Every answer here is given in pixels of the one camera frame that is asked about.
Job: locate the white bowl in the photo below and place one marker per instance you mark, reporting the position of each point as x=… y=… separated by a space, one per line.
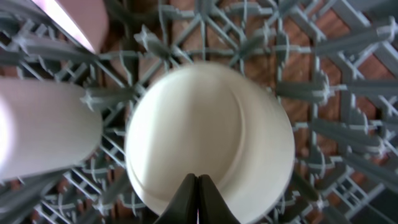
x=206 y=118

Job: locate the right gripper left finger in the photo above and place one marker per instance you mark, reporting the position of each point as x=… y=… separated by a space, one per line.
x=183 y=207

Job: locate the white round plate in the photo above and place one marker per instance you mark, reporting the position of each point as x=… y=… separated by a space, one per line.
x=85 y=20

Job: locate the grey dishwasher rack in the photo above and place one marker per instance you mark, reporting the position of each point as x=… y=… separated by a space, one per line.
x=332 y=70

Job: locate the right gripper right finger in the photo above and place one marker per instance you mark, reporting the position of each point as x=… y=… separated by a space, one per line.
x=212 y=208

